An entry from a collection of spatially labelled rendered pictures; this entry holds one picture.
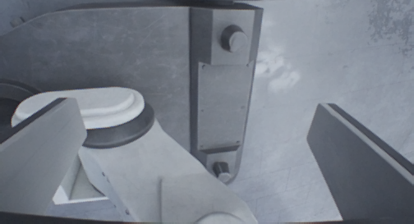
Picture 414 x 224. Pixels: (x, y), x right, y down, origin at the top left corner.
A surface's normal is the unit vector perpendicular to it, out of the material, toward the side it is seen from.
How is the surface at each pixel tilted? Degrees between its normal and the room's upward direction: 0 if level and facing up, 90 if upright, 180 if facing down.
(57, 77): 0
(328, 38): 0
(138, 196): 90
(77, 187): 90
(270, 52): 0
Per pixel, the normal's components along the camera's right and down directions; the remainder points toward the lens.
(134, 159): 0.03, -0.86
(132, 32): 0.21, 0.51
